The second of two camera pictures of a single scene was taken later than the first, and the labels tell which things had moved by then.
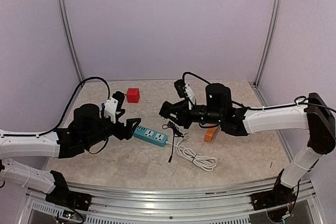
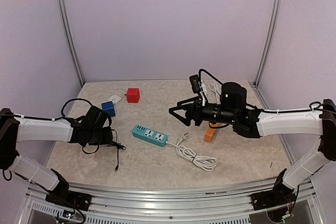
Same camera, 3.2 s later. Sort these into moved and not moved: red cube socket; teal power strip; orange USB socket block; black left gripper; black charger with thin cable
Moved: black charger with thin cable; black left gripper
Not moved: teal power strip; orange USB socket block; red cube socket
